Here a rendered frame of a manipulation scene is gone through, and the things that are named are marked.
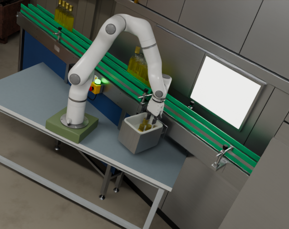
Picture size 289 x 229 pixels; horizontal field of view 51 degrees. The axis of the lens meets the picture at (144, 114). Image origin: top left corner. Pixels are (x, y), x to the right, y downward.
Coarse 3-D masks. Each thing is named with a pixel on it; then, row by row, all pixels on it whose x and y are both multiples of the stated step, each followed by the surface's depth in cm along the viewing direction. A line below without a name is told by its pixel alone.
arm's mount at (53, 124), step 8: (64, 112) 218; (48, 120) 205; (56, 120) 207; (88, 120) 216; (96, 120) 218; (48, 128) 207; (56, 128) 204; (64, 128) 202; (88, 128) 210; (64, 136) 205; (72, 136) 202; (80, 136) 202
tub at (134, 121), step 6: (138, 114) 204; (144, 114) 208; (126, 120) 194; (132, 120) 202; (138, 120) 206; (150, 120) 208; (132, 126) 190; (138, 126) 205; (138, 132) 187; (144, 132) 188
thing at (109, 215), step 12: (48, 132) 217; (72, 144) 214; (0, 156) 251; (96, 156) 210; (12, 168) 248; (24, 168) 247; (120, 168) 207; (36, 180) 244; (48, 180) 243; (144, 180) 203; (60, 192) 239; (84, 204) 235; (156, 204) 208; (108, 216) 231; (132, 228) 226; (144, 228) 221
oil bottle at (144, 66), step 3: (144, 63) 216; (141, 66) 217; (144, 66) 215; (141, 69) 218; (144, 69) 215; (141, 72) 218; (144, 72) 216; (138, 75) 221; (141, 75) 219; (138, 78) 221; (141, 78) 219
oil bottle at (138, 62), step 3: (138, 60) 218; (141, 60) 218; (135, 63) 220; (138, 63) 218; (141, 63) 218; (135, 66) 220; (138, 66) 218; (135, 69) 221; (138, 69) 219; (132, 72) 224; (135, 72) 222; (138, 72) 221; (135, 75) 222
